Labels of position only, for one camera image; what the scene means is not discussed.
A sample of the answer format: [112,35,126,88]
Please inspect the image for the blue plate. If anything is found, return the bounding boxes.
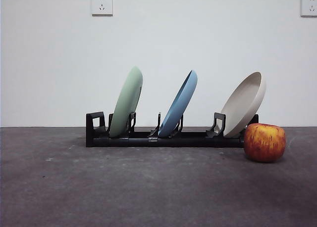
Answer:
[158,69,199,138]

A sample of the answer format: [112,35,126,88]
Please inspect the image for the white wall socket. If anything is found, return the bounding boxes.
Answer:
[92,0,114,17]
[300,0,317,17]

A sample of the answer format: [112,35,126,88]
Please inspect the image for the red yellow apple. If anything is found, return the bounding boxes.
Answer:
[243,123,287,163]

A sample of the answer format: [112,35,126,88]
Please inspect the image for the black plate rack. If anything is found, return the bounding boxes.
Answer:
[86,111,260,148]

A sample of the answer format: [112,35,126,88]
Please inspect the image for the green plate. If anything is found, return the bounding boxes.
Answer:
[108,65,144,138]

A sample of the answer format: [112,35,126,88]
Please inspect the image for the cream plate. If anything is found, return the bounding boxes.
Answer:
[219,71,267,139]

